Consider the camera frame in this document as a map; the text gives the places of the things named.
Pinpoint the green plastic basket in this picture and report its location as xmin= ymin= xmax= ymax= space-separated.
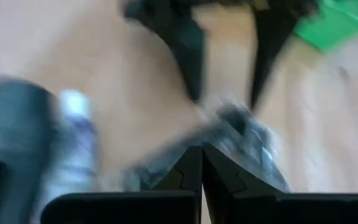
xmin=292 ymin=0 xmax=358 ymax=52

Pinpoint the white cap purple bottle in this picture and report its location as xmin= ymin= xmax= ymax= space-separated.
xmin=39 ymin=89 xmax=101 ymax=206

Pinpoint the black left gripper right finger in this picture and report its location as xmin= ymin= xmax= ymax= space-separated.
xmin=202 ymin=142 xmax=358 ymax=224

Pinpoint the dark blue packet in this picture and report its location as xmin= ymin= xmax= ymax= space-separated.
xmin=0 ymin=77 xmax=63 ymax=224

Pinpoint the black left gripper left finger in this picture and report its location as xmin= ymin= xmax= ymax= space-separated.
xmin=40 ymin=145 xmax=203 ymax=224

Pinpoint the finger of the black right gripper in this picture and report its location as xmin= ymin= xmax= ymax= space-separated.
xmin=248 ymin=0 xmax=306 ymax=110
xmin=122 ymin=0 xmax=206 ymax=104

